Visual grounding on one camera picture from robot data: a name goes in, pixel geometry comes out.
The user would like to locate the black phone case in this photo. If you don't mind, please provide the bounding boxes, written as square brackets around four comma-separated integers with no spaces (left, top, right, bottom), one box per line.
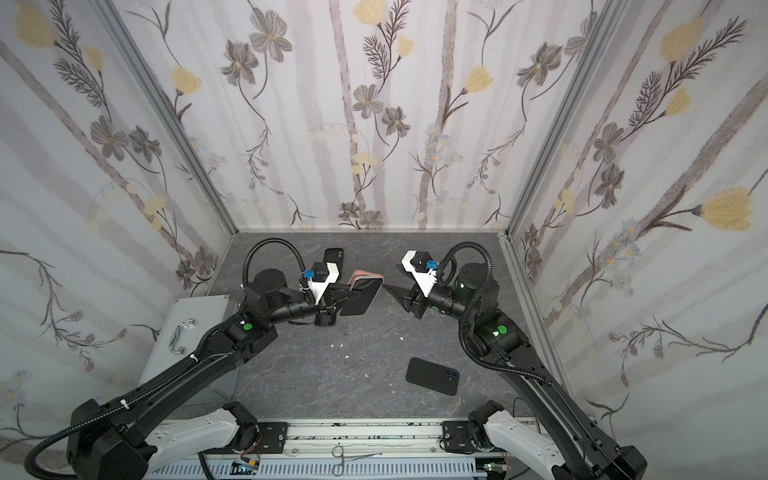
[323,247,344,271]

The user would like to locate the black phone face down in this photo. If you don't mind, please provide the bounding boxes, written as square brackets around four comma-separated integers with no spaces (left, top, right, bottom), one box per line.
[406,357,460,396]

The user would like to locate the pink phone case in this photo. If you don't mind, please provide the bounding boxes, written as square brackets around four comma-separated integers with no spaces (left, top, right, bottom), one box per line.
[348,270,384,287]

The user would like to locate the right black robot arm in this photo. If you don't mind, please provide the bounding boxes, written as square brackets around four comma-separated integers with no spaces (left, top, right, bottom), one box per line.
[385,241,648,479]

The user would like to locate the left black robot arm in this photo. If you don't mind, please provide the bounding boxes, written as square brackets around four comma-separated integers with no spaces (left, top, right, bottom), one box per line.
[24,238,382,479]

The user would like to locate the silver metal case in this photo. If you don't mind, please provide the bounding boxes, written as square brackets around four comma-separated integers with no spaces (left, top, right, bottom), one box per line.
[139,295,238,406]

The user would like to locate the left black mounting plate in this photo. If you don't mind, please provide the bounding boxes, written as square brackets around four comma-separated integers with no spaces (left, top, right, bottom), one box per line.
[235,422,289,456]

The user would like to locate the black mounting plate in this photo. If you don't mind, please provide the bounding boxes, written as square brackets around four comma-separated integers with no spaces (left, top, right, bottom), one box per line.
[439,420,485,455]
[235,422,289,456]

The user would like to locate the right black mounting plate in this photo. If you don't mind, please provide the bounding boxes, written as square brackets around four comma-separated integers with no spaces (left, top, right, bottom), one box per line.
[439,420,485,455]

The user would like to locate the metal scissors forceps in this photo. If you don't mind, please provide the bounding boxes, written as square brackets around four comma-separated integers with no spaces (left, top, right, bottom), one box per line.
[331,445,379,477]

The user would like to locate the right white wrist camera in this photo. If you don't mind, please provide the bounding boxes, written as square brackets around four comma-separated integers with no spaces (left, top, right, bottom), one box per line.
[401,250,439,297]

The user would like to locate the white slotted cable duct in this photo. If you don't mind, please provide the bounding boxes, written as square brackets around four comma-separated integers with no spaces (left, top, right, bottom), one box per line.
[143,458,499,480]

